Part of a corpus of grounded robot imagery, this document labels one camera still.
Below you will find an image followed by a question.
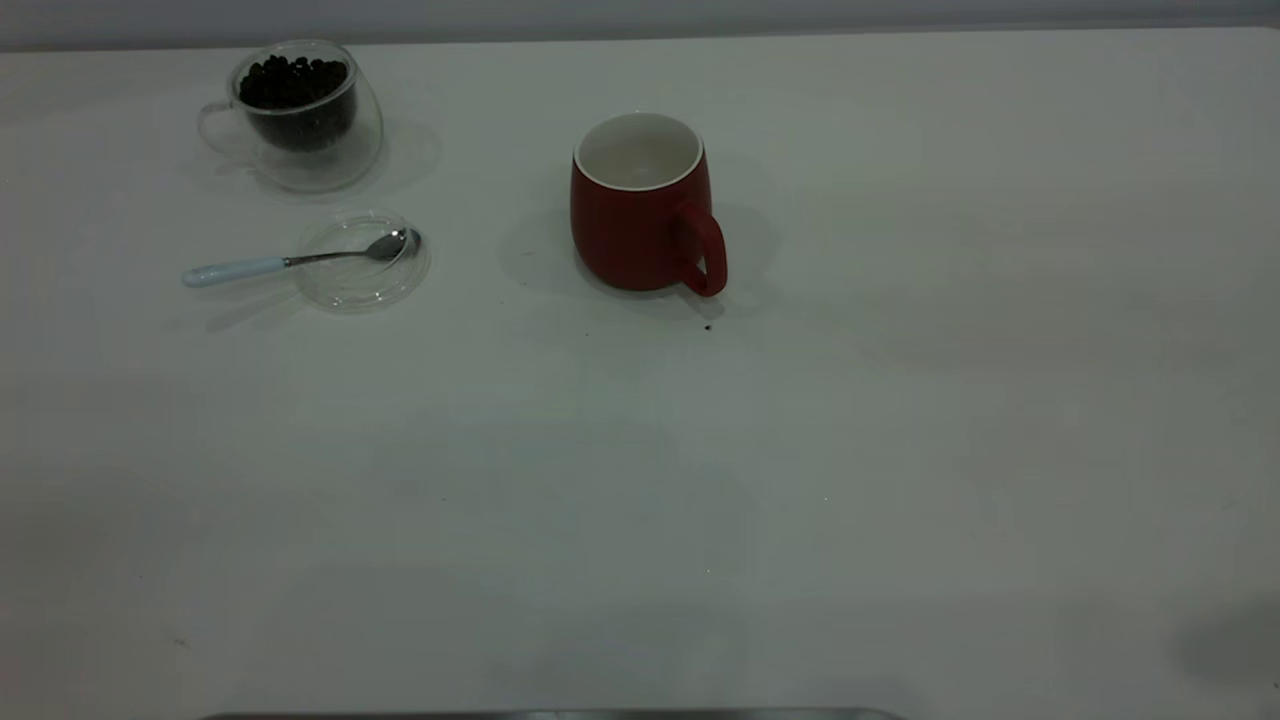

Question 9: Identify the red ceramic mug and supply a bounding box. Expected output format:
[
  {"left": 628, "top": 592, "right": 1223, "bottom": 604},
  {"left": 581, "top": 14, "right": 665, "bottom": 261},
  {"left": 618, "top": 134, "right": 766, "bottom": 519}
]
[{"left": 570, "top": 111, "right": 728, "bottom": 298}]

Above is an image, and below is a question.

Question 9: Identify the metal spoon with white handle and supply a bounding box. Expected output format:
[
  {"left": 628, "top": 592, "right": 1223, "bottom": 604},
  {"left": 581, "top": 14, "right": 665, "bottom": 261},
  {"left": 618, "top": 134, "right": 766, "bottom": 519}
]
[{"left": 182, "top": 228, "right": 421, "bottom": 289}]

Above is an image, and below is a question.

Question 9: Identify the clear round glass lid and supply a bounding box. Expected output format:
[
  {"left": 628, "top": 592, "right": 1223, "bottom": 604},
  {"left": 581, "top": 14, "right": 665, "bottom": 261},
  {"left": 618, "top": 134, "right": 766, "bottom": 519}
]
[{"left": 295, "top": 208, "right": 431, "bottom": 313}]

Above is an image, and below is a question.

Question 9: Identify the coffee bean pile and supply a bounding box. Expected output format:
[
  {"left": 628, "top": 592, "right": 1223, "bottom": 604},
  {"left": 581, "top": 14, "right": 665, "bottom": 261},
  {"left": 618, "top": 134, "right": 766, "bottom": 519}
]
[{"left": 238, "top": 55, "right": 358, "bottom": 153}]

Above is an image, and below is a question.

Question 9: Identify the clear double-wall glass cup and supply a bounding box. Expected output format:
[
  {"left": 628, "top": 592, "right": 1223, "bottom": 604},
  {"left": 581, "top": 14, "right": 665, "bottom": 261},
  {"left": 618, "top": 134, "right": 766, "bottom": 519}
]
[{"left": 197, "top": 38, "right": 384, "bottom": 194}]

